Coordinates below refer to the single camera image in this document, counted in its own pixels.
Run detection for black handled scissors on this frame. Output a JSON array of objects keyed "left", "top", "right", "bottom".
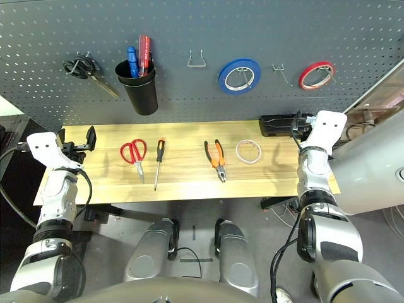
[{"left": 62, "top": 52, "right": 121, "bottom": 98}]

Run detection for grey perforated pegboard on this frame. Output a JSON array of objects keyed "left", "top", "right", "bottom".
[{"left": 0, "top": 0, "right": 404, "bottom": 124}]

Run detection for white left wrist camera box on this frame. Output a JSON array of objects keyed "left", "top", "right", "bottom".
[{"left": 26, "top": 131, "right": 83, "bottom": 170}]

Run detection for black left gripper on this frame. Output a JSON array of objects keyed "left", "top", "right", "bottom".
[{"left": 57, "top": 125, "right": 97, "bottom": 165}]

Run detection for white floor wires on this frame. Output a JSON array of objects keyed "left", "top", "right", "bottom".
[{"left": 271, "top": 203, "right": 300, "bottom": 228}]

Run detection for brown wooden furniture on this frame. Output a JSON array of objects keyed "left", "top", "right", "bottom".
[{"left": 345, "top": 68, "right": 404, "bottom": 127}]

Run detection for wire pliers holder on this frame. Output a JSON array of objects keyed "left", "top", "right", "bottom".
[{"left": 187, "top": 49, "right": 207, "bottom": 68}]

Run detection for orange black pliers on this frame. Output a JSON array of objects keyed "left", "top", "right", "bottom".
[{"left": 203, "top": 139, "right": 228, "bottom": 183}]

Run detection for red handled scissors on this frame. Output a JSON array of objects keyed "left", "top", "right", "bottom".
[{"left": 119, "top": 138, "right": 148, "bottom": 184}]

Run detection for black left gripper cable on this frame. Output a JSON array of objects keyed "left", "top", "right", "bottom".
[{"left": 75, "top": 169, "right": 95, "bottom": 218}]

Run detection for black orange handled screwdriver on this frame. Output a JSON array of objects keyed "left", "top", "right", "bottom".
[{"left": 153, "top": 138, "right": 166, "bottom": 192}]

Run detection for grey robot torso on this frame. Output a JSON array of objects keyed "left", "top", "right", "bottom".
[{"left": 66, "top": 276, "right": 263, "bottom": 303}]

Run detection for thin black floor cable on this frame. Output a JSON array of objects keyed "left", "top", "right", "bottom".
[{"left": 175, "top": 247, "right": 203, "bottom": 278}]

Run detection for blue handled screwdriver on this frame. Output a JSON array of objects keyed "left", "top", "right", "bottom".
[{"left": 126, "top": 46, "right": 140, "bottom": 79}]

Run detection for black left camera cable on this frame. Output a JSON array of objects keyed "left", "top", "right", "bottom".
[{"left": 0, "top": 141, "right": 39, "bottom": 229}]

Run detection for red tape roll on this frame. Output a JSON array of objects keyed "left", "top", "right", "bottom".
[{"left": 298, "top": 61, "right": 336, "bottom": 91}]

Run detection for black table frame bracket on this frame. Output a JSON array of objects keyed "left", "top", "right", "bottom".
[{"left": 83, "top": 204, "right": 158, "bottom": 222}]

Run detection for large white rounded object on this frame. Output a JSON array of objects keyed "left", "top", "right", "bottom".
[{"left": 331, "top": 107, "right": 404, "bottom": 217}]

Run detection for white tape roll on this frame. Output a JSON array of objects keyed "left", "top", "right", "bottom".
[{"left": 235, "top": 138, "right": 262, "bottom": 165}]

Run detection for clear red handled screwdriver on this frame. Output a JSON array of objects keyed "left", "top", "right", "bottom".
[{"left": 137, "top": 35, "right": 152, "bottom": 78}]

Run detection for small black tool case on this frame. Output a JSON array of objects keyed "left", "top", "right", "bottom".
[{"left": 259, "top": 114, "right": 312, "bottom": 138}]

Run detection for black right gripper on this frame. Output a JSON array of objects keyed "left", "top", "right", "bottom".
[{"left": 294, "top": 109, "right": 316, "bottom": 143}]

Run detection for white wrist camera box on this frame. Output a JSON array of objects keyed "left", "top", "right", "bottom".
[
  {"left": 26, "top": 131, "right": 83, "bottom": 170},
  {"left": 311, "top": 110, "right": 348, "bottom": 155}
]

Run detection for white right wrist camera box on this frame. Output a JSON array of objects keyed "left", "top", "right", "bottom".
[{"left": 311, "top": 110, "right": 348, "bottom": 155}]

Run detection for white cabinet top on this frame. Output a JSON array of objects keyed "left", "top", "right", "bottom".
[{"left": 0, "top": 96, "right": 23, "bottom": 117}]

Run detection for black plastic cup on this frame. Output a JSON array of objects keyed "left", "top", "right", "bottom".
[
  {"left": 118, "top": 72, "right": 158, "bottom": 116},
  {"left": 114, "top": 59, "right": 156, "bottom": 86}
]

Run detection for metal pegboard hook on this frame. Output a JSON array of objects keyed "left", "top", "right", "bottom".
[
  {"left": 237, "top": 66, "right": 253, "bottom": 88},
  {"left": 272, "top": 64, "right": 290, "bottom": 86},
  {"left": 71, "top": 51, "right": 92, "bottom": 75},
  {"left": 318, "top": 65, "right": 337, "bottom": 83}
]

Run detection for silver robot leg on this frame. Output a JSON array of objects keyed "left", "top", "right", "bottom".
[
  {"left": 122, "top": 218, "right": 181, "bottom": 283},
  {"left": 214, "top": 219, "right": 260, "bottom": 297}
]

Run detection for silver left robot leg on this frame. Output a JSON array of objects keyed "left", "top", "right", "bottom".
[{"left": 122, "top": 218, "right": 181, "bottom": 283}]

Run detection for blue tape roll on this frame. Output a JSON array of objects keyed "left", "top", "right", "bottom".
[{"left": 218, "top": 57, "right": 261, "bottom": 95}]

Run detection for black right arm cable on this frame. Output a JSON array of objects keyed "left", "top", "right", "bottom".
[{"left": 270, "top": 118, "right": 303, "bottom": 303}]

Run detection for white sneaker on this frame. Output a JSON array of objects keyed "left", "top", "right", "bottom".
[{"left": 275, "top": 287, "right": 294, "bottom": 303}]

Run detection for grey metal cabinet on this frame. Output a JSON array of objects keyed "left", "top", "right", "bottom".
[{"left": 0, "top": 115, "right": 31, "bottom": 182}]

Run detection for silver right robot leg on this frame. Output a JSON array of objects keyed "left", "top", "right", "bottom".
[{"left": 214, "top": 219, "right": 260, "bottom": 297}]

